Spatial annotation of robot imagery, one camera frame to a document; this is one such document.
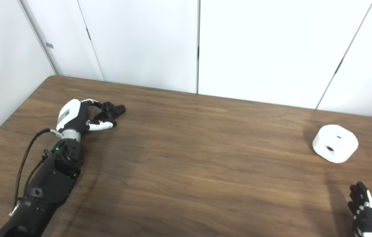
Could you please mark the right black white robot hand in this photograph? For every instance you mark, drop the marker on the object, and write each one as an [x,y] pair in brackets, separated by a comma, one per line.
[365,214]

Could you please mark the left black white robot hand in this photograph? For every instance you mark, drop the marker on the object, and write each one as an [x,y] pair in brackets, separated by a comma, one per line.
[70,115]

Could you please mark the black flanged holder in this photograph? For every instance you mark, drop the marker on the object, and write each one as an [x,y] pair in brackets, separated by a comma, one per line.
[111,111]

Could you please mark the round white plastic piece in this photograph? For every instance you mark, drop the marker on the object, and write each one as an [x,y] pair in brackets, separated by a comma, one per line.
[335,144]

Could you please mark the small grey wall tag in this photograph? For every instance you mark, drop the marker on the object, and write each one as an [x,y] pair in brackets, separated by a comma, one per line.
[49,45]

